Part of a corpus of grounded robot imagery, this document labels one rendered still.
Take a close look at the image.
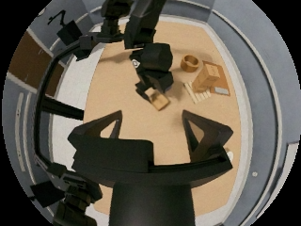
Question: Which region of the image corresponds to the small square wooden pallet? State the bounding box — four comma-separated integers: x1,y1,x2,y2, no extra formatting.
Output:
184,80,211,104

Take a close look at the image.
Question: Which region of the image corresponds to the brown clipboard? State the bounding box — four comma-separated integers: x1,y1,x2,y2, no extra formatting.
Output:
209,63,230,97

